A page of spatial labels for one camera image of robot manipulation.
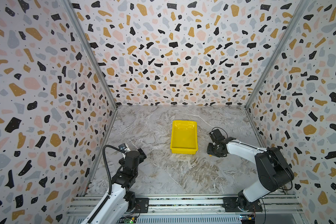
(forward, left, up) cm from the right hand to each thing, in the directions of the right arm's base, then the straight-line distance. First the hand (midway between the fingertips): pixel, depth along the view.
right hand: (208, 148), depth 93 cm
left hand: (-6, +45, +9) cm, 46 cm away
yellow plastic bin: (+9, +16, -1) cm, 18 cm away
